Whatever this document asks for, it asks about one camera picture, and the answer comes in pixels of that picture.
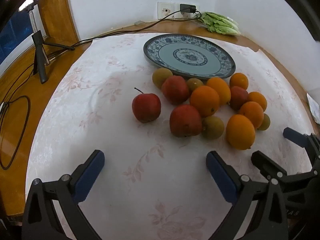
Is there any yellow-green fruit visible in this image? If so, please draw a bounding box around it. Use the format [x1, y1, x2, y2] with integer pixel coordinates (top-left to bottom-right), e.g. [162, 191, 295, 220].
[152, 68, 173, 89]
[202, 116, 225, 140]
[258, 113, 271, 131]

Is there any large front orange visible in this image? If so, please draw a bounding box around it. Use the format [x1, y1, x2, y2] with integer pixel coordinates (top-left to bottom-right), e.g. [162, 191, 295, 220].
[226, 114, 255, 151]

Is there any large orange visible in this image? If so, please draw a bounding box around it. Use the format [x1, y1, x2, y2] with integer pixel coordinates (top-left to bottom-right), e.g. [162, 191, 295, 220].
[189, 86, 220, 118]
[226, 114, 255, 151]

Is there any small orange edge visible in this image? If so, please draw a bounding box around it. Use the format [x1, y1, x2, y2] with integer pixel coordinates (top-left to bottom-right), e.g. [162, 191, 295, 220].
[248, 92, 267, 111]

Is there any dark red apple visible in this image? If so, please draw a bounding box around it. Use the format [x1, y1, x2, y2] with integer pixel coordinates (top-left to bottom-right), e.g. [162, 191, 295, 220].
[229, 86, 248, 111]

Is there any oval orange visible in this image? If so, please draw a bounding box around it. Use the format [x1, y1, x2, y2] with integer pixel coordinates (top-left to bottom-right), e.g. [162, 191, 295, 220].
[206, 77, 231, 106]

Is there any small orange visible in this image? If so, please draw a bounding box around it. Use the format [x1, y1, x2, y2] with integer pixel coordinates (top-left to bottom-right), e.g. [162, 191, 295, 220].
[229, 73, 249, 90]

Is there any red apple pile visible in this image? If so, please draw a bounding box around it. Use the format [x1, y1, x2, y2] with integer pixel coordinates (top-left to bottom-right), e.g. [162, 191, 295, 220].
[161, 75, 190, 105]
[169, 105, 202, 138]

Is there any green-brown fruit pile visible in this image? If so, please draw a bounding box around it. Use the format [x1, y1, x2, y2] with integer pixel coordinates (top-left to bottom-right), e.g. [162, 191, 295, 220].
[186, 78, 203, 93]

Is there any red apple with stem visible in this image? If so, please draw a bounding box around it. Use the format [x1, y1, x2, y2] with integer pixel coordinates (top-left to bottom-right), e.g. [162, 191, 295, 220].
[132, 88, 161, 123]

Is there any white paper packet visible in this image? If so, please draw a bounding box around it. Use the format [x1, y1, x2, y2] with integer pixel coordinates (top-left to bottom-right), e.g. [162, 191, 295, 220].
[306, 93, 320, 125]

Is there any white floral tablecloth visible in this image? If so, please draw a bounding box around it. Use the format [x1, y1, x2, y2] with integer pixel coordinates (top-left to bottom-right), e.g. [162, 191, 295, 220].
[25, 34, 313, 239]

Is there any blue patterned ceramic plate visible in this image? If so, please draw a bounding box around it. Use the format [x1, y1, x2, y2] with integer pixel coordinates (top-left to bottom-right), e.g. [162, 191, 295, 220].
[143, 34, 236, 80]

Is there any bagged green lettuce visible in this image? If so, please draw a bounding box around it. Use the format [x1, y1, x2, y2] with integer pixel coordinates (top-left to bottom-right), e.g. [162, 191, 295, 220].
[199, 12, 241, 36]

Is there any black tripod stand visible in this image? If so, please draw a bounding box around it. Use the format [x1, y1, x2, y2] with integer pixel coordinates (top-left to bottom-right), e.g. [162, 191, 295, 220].
[26, 0, 75, 84]

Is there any black power adapter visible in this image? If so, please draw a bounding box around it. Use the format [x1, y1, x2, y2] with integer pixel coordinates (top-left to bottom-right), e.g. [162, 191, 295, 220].
[180, 4, 197, 14]

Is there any small grey block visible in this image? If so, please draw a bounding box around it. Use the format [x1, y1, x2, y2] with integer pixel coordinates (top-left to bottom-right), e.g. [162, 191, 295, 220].
[135, 21, 145, 26]

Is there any black power cable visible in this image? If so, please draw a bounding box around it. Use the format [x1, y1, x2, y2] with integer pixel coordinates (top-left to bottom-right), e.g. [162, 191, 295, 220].
[0, 9, 202, 170]

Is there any white wall socket panel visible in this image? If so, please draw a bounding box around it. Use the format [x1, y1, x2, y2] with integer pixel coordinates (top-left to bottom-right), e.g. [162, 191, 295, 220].
[157, 2, 198, 20]

